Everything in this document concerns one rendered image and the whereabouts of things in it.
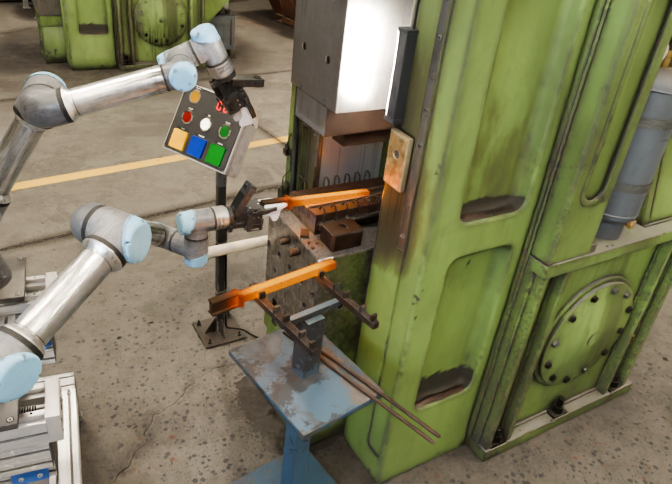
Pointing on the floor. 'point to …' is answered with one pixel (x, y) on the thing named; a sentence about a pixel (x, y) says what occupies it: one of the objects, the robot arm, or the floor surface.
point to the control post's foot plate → (206, 329)
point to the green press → (127, 19)
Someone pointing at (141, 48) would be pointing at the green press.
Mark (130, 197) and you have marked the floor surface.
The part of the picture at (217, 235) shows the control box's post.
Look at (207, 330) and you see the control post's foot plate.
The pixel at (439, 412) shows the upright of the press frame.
